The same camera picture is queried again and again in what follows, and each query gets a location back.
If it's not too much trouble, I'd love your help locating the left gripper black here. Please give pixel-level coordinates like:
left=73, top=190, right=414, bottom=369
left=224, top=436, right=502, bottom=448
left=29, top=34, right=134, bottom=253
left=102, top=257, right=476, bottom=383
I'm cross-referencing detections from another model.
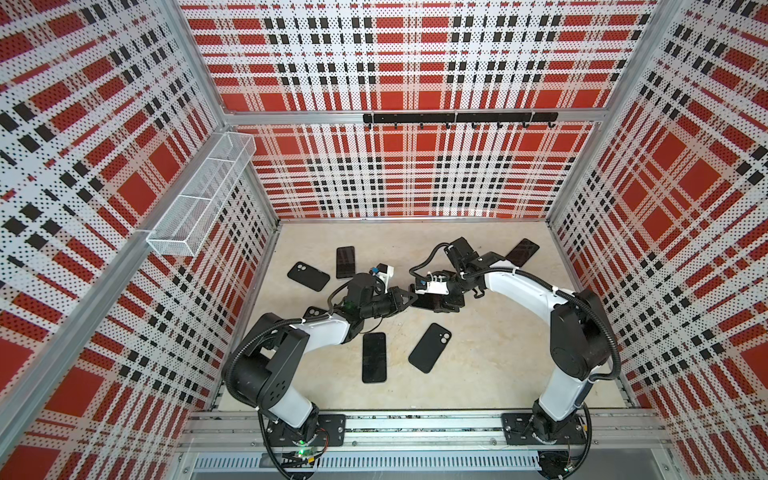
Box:
left=361, top=286, right=418, bottom=319

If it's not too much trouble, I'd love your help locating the black phone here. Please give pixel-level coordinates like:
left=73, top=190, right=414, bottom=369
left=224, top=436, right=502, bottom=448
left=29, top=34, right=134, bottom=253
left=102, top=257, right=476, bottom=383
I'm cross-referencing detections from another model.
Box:
left=412, top=293, right=449, bottom=313
left=336, top=246, right=356, bottom=279
left=362, top=332, right=387, bottom=384
left=505, top=238, right=540, bottom=268

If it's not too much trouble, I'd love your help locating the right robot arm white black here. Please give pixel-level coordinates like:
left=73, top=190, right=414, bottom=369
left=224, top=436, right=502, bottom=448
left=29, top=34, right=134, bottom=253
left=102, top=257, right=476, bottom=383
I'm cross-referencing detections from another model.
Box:
left=409, top=237, right=621, bottom=444

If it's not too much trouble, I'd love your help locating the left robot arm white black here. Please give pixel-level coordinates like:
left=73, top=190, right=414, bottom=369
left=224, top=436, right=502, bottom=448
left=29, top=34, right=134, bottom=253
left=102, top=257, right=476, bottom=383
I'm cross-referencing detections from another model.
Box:
left=222, top=271, right=418, bottom=431

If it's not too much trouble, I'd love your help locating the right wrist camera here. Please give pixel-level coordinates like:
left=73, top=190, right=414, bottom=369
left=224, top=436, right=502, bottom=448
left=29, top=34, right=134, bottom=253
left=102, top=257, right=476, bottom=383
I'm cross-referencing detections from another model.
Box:
left=414, top=275, right=450, bottom=295

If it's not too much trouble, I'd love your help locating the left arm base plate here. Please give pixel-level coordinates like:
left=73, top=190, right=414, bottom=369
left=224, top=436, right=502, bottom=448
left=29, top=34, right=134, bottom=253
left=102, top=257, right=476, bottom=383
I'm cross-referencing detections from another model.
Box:
left=265, top=413, right=347, bottom=448

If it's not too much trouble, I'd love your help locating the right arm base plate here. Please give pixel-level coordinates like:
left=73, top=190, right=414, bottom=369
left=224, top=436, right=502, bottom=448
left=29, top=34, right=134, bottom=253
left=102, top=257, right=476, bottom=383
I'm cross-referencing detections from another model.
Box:
left=501, top=412, right=586, bottom=447

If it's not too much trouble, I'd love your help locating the black hook rail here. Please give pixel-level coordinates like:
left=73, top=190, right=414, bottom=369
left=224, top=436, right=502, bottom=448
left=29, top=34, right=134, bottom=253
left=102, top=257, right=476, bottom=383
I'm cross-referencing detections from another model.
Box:
left=362, top=111, right=559, bottom=126

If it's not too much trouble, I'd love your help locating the aluminium front rail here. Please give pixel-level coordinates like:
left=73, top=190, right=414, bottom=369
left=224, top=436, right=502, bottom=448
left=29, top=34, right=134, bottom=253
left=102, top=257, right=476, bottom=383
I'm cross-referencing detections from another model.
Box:
left=179, top=408, right=672, bottom=452

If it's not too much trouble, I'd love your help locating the wire mesh wall basket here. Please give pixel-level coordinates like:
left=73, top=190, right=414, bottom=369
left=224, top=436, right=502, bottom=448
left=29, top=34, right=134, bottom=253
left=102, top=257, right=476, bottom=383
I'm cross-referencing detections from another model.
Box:
left=147, top=132, right=255, bottom=257

